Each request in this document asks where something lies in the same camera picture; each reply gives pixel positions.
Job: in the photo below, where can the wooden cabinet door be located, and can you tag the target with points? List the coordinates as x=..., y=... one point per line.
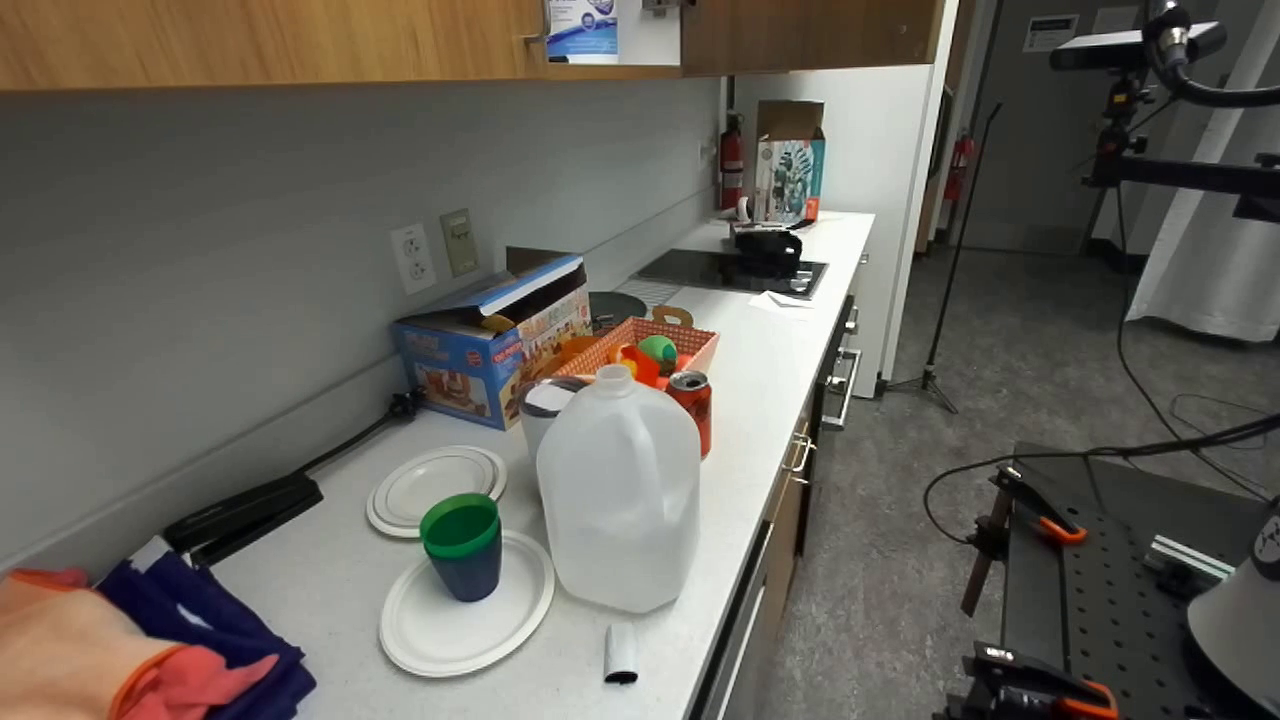
x=724, y=38
x=96, y=44

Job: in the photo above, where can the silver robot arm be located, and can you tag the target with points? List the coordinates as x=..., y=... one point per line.
x=1238, y=622

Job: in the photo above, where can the red checkered toy tray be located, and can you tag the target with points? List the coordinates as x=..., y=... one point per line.
x=621, y=350

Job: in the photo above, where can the green toy ball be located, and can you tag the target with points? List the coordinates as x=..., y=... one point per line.
x=662, y=350

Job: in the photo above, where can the red soda can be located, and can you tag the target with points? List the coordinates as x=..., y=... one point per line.
x=692, y=393

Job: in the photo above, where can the dark grey round pan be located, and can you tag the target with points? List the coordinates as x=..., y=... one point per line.
x=612, y=310

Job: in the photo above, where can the black induction cooktop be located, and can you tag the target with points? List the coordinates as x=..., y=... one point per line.
x=717, y=270

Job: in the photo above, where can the translucent plastic milk jug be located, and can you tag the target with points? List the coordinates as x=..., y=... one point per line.
x=621, y=495

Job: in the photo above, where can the black pot on stove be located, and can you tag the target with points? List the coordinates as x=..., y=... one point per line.
x=769, y=252

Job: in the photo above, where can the play food toy box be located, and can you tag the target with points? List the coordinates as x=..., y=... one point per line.
x=475, y=354

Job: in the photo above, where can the red fire extinguisher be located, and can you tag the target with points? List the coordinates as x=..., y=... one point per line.
x=734, y=165

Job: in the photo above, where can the green cup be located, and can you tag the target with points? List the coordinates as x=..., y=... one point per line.
x=460, y=539

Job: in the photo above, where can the blue white carton box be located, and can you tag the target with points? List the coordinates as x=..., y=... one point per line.
x=789, y=158

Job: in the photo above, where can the small white plate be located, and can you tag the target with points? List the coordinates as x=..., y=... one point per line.
x=422, y=480

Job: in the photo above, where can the small white black cylinder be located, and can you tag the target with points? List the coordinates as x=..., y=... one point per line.
x=621, y=653

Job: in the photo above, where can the large white plate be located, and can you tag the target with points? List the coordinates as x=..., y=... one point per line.
x=429, y=633

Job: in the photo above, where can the black stapler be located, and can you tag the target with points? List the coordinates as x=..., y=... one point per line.
x=221, y=529

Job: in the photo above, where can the navy blue cloth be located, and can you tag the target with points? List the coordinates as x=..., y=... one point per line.
x=179, y=601

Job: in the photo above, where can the black perforated robot table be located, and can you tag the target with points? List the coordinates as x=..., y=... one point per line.
x=1104, y=609

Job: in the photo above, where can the orange cloth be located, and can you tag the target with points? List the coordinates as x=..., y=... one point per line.
x=66, y=653

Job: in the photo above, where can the beige wall switch plate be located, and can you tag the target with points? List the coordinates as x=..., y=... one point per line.
x=456, y=240

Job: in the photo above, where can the white wall outlet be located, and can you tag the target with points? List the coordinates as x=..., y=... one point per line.
x=415, y=257

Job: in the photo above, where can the orange handled clamp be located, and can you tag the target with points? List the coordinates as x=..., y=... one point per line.
x=993, y=535

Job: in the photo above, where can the black camera on stand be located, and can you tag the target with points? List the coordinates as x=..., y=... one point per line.
x=1155, y=55

